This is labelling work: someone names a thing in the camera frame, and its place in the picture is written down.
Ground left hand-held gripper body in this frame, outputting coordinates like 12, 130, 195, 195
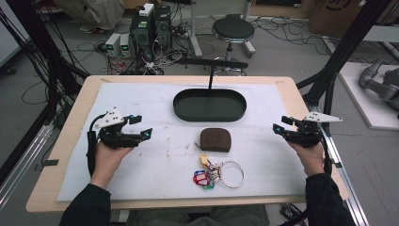
93, 106, 140, 150

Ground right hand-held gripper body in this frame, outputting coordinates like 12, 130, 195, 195
283, 111, 343, 149

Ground brown zip pouch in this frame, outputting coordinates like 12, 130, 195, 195
195, 127, 232, 153

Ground black oval tray with hanger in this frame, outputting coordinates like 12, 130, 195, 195
172, 57, 249, 123

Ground key ring with coloured tags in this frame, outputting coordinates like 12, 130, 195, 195
192, 153, 246, 190

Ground person's right hand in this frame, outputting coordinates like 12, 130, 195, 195
286, 140, 326, 178

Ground person's left hand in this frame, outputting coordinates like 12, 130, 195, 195
89, 140, 135, 190

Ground white foam mat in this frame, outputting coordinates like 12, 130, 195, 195
56, 81, 308, 202

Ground white platform board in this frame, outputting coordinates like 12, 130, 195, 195
338, 61, 399, 132

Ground white power supply unit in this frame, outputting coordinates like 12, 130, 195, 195
104, 32, 122, 58
120, 33, 133, 58

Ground black power strip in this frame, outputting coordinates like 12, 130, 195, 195
279, 202, 307, 226

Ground black computer tower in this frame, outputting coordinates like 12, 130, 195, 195
152, 5, 173, 52
129, 12, 155, 63

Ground black round stool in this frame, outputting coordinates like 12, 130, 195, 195
211, 13, 256, 76

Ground person's legs grey trousers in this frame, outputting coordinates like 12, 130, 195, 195
125, 204, 271, 226

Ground small white box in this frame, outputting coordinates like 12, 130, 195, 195
138, 3, 155, 18

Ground cardboard box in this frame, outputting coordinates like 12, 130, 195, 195
308, 0, 399, 40

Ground right hand-held gripper cable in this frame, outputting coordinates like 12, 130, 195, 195
315, 123, 334, 175

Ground hand-held gripper cable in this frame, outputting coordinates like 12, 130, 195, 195
315, 123, 334, 175
86, 113, 108, 178

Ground left hand-held gripper cable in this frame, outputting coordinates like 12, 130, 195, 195
86, 113, 108, 178

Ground black metal frame post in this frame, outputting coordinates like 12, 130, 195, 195
5, 0, 90, 126
295, 0, 393, 137

